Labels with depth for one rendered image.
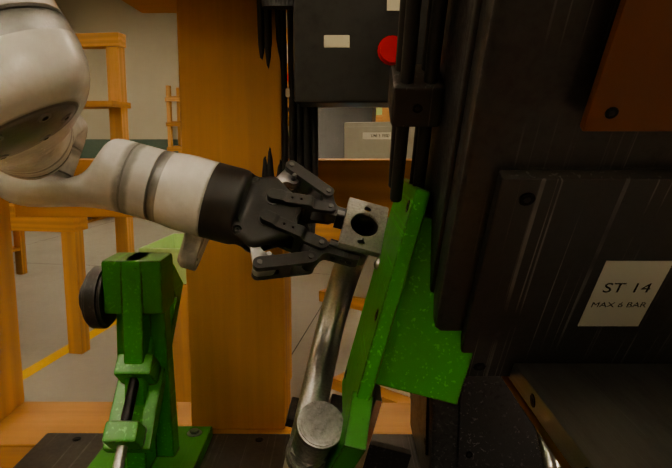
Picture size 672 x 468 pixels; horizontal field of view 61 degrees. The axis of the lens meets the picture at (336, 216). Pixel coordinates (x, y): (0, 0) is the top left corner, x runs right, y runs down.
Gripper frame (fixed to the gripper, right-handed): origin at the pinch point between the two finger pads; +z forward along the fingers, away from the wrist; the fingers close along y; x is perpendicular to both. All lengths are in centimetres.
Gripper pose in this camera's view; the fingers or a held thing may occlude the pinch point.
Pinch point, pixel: (350, 237)
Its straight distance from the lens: 56.3
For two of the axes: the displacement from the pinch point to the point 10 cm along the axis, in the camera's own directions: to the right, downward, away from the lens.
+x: -1.8, 5.6, 8.1
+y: 2.0, -7.9, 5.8
